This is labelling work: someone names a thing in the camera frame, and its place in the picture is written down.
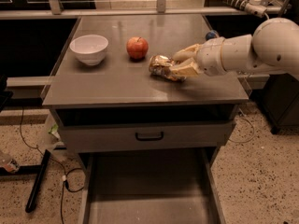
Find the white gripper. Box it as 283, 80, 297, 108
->
170, 37, 226, 77

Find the crushed orange can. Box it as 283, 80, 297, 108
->
149, 55, 186, 82

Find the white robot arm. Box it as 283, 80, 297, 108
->
170, 18, 299, 79

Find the blue soda can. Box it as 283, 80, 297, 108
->
205, 30, 219, 40

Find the grey drawer cabinet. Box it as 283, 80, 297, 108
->
41, 14, 249, 224

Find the grey top drawer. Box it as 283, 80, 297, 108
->
55, 104, 236, 154

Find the open grey middle drawer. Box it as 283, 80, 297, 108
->
78, 148, 226, 224

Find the red apple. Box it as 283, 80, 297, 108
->
126, 36, 149, 60

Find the white striped tube device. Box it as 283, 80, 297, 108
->
221, 0, 266, 18

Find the white ceramic bowl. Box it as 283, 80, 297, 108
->
69, 35, 108, 66

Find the clear plastic bag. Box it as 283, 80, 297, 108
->
37, 115, 66, 161

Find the black metal floor stand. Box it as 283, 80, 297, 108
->
0, 150, 50, 213

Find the white cable on floor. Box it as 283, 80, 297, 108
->
228, 108, 256, 144

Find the black drawer handle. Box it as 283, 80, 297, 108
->
135, 132, 164, 142

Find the black floor cable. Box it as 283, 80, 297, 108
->
18, 106, 85, 224

